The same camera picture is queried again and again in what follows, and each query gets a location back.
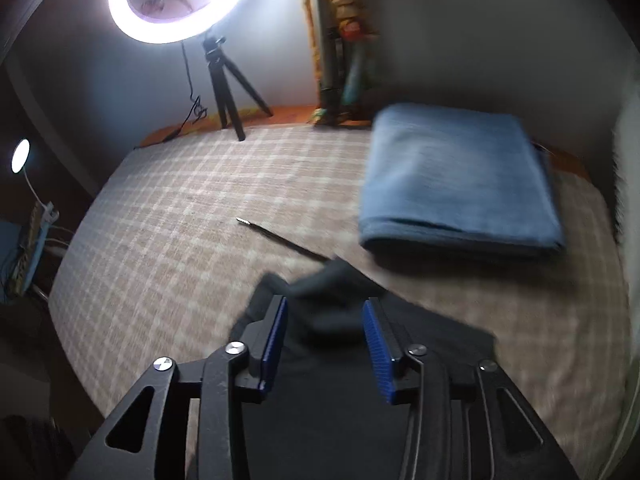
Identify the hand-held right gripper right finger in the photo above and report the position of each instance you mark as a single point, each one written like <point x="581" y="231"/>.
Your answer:
<point x="377" y="350"/>

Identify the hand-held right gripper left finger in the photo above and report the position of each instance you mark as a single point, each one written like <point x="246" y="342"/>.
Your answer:
<point x="274" y="345"/>

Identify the black pants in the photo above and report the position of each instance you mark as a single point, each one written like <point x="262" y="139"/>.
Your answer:
<point x="320" y="410"/>

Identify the folded light blue cloth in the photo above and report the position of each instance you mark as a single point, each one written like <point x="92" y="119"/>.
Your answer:
<point x="460" y="175"/>

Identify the black tripod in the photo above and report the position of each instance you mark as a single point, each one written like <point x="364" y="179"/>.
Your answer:
<point x="221" y="90"/>

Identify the small round lamp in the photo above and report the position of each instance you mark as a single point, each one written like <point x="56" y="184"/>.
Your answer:
<point x="20" y="156"/>

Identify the colourful wall hanging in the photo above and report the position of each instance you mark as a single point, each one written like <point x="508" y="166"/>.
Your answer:
<point x="345" y="0"/>

